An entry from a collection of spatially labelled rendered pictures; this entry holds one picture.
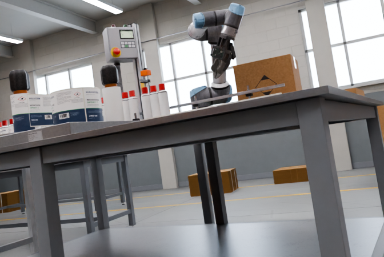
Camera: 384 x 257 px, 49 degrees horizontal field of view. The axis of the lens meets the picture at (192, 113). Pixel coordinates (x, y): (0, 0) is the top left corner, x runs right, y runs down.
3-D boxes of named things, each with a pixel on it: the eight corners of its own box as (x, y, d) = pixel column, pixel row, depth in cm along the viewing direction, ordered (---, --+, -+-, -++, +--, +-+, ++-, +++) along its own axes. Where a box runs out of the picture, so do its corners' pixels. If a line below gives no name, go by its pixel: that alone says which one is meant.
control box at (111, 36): (106, 63, 246) (102, 32, 248) (134, 62, 254) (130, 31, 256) (110, 59, 237) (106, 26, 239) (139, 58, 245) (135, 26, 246)
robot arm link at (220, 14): (212, 10, 213) (216, 9, 203) (234, 7, 215) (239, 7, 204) (214, 26, 215) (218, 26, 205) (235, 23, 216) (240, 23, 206)
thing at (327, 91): (-125, 175, 199) (-125, 171, 199) (94, 151, 330) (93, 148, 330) (329, 93, 99) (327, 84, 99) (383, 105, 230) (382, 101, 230)
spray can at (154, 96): (151, 124, 222) (146, 85, 224) (155, 124, 227) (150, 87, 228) (160, 123, 220) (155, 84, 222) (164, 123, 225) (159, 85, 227)
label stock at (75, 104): (48, 131, 176) (44, 97, 177) (95, 127, 186) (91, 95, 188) (61, 125, 159) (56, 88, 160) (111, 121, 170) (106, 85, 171)
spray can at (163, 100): (159, 123, 221) (154, 84, 223) (166, 122, 225) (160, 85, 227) (167, 121, 218) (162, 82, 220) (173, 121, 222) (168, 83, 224)
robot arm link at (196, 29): (183, 25, 252) (192, 7, 203) (200, 23, 253) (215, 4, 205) (186, 44, 253) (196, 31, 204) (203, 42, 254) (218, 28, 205)
